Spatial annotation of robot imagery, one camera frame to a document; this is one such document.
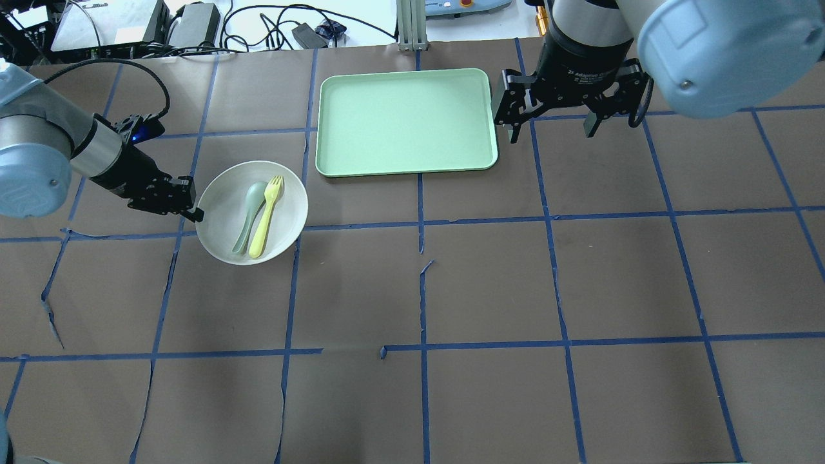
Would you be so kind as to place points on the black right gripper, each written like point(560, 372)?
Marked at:
point(585, 59)

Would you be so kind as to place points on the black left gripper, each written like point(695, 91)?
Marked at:
point(127, 173)

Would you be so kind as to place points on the white round plate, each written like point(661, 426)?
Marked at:
point(223, 206)

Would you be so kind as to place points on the yellow plastic fork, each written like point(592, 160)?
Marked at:
point(271, 195)

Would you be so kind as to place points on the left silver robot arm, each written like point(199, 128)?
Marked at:
point(46, 138)

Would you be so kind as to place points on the pale green plastic spoon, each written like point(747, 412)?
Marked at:
point(253, 201)

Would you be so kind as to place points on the light green plastic tray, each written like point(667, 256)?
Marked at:
point(405, 122)

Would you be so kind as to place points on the black power adapter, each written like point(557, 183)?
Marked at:
point(307, 38)

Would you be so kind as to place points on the black electronics box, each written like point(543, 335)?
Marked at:
point(86, 25)

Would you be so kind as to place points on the aluminium frame post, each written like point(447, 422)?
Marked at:
point(410, 20)

